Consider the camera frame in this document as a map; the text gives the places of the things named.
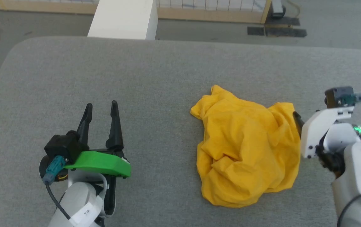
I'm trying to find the yellow floor cable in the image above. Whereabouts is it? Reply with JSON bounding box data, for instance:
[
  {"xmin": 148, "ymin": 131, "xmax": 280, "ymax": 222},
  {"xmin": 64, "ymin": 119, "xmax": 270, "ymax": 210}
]
[{"xmin": 286, "ymin": 0, "xmax": 301, "ymax": 18}]

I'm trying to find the wooden framed mesh fence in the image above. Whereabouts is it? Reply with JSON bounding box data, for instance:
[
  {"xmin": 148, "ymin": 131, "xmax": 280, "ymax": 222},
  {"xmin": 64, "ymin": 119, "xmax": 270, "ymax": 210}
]
[{"xmin": 0, "ymin": 0, "xmax": 273, "ymax": 25}]

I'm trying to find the grey fabric sofa seat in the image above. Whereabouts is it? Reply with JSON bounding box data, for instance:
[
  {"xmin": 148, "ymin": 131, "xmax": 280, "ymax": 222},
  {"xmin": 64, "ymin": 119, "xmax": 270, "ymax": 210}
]
[{"xmin": 0, "ymin": 36, "xmax": 361, "ymax": 227}]

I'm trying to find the yellow garment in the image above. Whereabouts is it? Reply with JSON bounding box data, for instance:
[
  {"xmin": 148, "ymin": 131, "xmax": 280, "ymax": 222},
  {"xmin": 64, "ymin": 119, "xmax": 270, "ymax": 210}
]
[{"xmin": 190, "ymin": 84, "xmax": 302, "ymax": 208}]

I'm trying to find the dark grey floor mat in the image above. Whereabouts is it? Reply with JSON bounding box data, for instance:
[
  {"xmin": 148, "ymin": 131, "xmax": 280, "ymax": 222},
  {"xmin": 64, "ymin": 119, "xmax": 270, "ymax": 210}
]
[{"xmin": 265, "ymin": 17, "xmax": 301, "ymax": 27}]

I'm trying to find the white rectangular pillar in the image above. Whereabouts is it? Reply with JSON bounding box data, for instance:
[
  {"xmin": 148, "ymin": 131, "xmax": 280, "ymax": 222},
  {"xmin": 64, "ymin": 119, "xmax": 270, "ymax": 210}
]
[{"xmin": 87, "ymin": 0, "xmax": 159, "ymax": 41}]

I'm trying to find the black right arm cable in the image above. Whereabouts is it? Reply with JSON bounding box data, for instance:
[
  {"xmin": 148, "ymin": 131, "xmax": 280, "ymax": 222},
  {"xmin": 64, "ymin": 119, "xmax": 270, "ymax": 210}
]
[{"xmin": 337, "ymin": 187, "xmax": 361, "ymax": 227}]

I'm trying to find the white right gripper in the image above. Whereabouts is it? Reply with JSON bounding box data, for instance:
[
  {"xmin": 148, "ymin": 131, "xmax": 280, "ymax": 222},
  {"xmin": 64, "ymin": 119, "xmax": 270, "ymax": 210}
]
[{"xmin": 293, "ymin": 106, "xmax": 361, "ymax": 160}]

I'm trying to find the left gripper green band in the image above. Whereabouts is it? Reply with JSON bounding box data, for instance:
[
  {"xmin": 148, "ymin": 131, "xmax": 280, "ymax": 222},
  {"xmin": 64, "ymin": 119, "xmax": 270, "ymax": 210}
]
[{"xmin": 65, "ymin": 100, "xmax": 132, "ymax": 217}]

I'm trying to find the long black floor mat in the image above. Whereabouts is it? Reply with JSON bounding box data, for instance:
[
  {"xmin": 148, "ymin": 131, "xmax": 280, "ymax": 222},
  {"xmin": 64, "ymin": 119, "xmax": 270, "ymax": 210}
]
[{"xmin": 265, "ymin": 28, "xmax": 307, "ymax": 38}]

